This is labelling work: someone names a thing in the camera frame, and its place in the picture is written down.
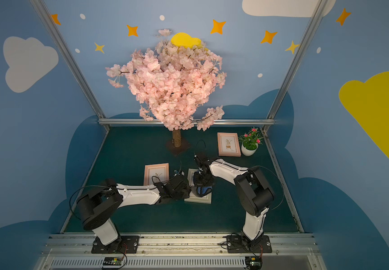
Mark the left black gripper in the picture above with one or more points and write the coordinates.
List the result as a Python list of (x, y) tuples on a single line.
[(184, 187)]

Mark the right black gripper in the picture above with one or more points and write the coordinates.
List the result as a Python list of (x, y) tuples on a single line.
[(203, 180)]

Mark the blue and grey cloth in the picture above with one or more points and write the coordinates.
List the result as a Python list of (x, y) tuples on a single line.
[(201, 191)]

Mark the green picture frame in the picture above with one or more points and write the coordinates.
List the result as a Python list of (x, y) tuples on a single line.
[(192, 197)]

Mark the pink picture frame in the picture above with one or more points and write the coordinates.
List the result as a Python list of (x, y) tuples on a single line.
[(156, 173), (228, 144)]

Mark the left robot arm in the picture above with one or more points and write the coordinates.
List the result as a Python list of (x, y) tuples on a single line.
[(97, 206)]

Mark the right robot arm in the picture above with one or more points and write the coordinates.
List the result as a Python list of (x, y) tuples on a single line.
[(253, 189)]

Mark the white pot with flowers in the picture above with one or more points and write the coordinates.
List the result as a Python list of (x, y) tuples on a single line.
[(250, 141)]

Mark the pink blossom artificial tree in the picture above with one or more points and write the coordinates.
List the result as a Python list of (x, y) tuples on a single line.
[(171, 82)]

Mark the right controller board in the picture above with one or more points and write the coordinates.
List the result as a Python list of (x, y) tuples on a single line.
[(253, 263)]

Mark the controller board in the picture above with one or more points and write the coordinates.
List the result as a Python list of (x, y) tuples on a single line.
[(113, 263), (253, 263)]

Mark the left controller board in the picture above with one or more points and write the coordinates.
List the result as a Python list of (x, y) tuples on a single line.
[(113, 263)]

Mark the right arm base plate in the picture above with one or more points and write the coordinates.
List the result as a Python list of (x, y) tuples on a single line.
[(235, 243)]

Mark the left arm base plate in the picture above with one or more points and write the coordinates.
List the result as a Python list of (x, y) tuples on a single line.
[(123, 244)]

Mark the aluminium front rail assembly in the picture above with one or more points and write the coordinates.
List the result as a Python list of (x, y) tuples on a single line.
[(201, 251)]

